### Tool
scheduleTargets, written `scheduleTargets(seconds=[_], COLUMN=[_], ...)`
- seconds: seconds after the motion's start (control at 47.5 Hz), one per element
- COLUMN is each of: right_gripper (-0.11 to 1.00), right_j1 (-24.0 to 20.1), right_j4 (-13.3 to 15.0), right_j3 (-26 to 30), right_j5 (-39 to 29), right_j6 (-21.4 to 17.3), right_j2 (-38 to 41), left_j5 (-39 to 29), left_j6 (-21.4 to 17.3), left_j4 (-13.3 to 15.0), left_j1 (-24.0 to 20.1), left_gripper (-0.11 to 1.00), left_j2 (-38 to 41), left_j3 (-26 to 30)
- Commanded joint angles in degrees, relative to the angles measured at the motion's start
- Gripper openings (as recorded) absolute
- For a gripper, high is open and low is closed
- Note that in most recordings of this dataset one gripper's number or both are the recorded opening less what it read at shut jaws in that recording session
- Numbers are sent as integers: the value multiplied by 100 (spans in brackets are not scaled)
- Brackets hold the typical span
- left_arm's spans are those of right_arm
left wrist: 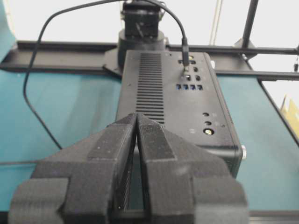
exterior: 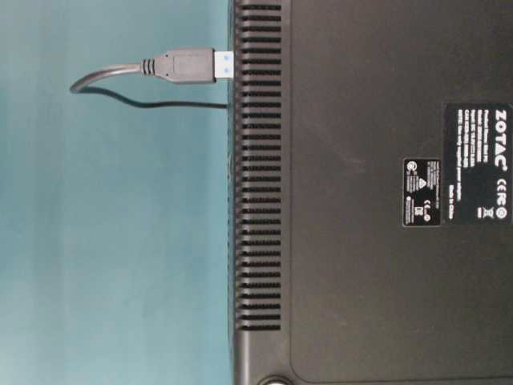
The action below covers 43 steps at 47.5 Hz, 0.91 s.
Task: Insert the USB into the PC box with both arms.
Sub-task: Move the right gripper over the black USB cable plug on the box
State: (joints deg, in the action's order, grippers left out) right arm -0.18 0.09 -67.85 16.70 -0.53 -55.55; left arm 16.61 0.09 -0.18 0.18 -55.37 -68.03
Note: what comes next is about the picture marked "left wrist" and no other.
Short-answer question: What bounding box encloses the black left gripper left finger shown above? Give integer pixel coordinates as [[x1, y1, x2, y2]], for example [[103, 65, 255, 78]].
[[8, 113, 136, 224]]

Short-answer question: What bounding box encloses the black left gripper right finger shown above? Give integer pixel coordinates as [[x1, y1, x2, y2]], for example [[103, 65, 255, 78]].
[[136, 114, 248, 224]]

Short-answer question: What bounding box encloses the black USB cable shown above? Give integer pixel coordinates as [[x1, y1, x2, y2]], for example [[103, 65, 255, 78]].
[[24, 0, 190, 150]]

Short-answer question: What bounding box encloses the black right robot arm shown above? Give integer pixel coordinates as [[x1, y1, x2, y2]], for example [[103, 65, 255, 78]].
[[118, 0, 165, 51]]

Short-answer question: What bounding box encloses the black mini PC box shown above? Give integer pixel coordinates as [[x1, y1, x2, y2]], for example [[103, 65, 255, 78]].
[[116, 50, 243, 176]]

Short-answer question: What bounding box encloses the black metal table frame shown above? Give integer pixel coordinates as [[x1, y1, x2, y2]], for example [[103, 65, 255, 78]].
[[0, 0, 299, 84]]

